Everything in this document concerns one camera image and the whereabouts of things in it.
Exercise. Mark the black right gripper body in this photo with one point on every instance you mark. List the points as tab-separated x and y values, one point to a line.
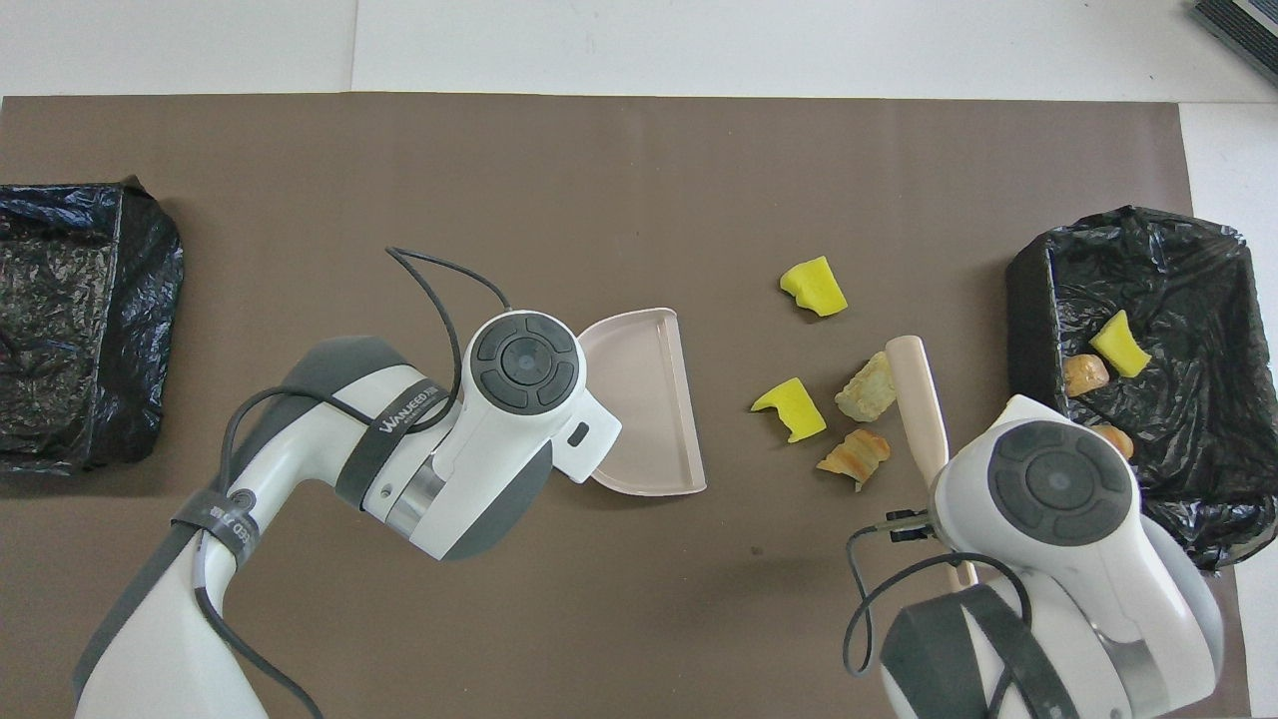
911	527

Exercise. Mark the orange striped croissant piece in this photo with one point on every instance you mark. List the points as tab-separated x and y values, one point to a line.
855	457

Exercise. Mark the beige brush with black bristles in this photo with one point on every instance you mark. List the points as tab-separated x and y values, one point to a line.
917	399

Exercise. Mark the pale striped foam chunk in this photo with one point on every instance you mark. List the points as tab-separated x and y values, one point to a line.
1120	439
865	389

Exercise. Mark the yellow sponge piece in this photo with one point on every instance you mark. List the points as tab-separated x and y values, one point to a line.
791	409
1120	345
814	287

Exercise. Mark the brown bread roll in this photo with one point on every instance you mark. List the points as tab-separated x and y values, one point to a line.
1083	375

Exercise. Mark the beige plastic dustpan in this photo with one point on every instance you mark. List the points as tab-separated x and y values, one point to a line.
649	419

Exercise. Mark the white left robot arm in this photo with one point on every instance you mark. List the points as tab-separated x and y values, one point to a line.
499	429

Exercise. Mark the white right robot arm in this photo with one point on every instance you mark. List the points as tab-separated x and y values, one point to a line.
1058	489

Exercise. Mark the bin lined with black bag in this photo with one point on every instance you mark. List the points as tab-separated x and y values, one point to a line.
1198	300
110	300

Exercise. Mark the brown paper table mat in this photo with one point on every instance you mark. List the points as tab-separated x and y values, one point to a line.
639	150

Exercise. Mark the dark grey ridged device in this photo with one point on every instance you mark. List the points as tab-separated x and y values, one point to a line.
1243	30

